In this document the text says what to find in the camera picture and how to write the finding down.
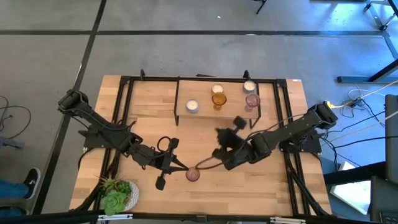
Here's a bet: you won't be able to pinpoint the person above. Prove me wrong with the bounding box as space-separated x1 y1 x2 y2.
0 167 42 218

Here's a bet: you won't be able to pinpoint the dark grey desk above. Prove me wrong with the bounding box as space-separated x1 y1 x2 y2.
369 175 398 224

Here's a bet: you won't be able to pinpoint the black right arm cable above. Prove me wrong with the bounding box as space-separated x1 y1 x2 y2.
195 115 309 171

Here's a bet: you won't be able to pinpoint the wooden shelf with black legs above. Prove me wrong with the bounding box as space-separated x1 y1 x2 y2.
174 76 263 131

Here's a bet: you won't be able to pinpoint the black aluminium table frame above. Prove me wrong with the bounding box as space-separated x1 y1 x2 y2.
71 68 332 218

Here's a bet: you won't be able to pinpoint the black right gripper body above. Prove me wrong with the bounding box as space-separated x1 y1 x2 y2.
217 116 249 171

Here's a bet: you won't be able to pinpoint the black tripod leg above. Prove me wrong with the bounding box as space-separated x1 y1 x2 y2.
255 0 268 15

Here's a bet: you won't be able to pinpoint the black floor cable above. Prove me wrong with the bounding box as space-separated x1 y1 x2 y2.
0 95 32 140

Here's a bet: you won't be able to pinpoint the beige floor cable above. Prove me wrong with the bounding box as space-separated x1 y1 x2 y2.
338 79 398 108

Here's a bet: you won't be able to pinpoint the amber ribbed glass candle holder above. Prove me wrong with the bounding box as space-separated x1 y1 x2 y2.
211 91 228 111

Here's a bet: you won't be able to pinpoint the grey metal stand legs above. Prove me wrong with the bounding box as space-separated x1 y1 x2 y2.
363 0 398 60

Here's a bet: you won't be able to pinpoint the pink ribbed glass candle holder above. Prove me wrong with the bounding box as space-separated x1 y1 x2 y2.
244 93 261 113
185 166 201 182

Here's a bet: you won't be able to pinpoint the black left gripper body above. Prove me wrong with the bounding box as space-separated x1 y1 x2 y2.
141 138 180 191

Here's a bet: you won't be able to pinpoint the dark grey cabinet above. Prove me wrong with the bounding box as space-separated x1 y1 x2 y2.
384 94 398 184

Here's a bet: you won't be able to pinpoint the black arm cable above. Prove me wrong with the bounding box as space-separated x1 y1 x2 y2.
156 136 172 153
195 115 309 171

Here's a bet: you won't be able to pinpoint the green succulent in white pot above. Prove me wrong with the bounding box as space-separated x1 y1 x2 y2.
98 174 140 217

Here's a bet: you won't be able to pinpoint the black overhead crossbeam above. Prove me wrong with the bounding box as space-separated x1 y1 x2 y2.
0 210 398 224

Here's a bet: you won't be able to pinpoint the grey chair base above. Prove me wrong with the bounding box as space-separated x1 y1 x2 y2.
0 136 25 150

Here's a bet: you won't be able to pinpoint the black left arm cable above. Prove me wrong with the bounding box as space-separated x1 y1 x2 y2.
156 136 172 153

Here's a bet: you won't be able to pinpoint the dark floor stand base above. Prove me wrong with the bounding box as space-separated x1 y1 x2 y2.
337 58 398 84

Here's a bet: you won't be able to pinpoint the white floor cable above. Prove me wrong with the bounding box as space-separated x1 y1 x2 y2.
347 88 377 101

